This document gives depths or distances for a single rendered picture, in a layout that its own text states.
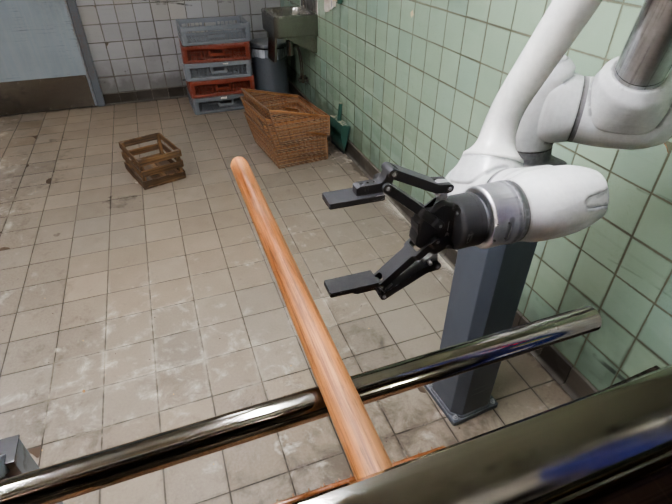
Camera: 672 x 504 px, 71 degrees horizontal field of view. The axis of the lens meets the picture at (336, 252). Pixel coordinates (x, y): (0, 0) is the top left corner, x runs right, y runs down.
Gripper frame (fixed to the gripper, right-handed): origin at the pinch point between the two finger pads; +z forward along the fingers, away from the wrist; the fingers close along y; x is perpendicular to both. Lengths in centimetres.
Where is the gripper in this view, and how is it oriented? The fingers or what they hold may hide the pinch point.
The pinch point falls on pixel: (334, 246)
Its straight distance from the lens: 59.8
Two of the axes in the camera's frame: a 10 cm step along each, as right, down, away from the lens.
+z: -9.4, 1.9, -2.7
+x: -3.3, -5.5, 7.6
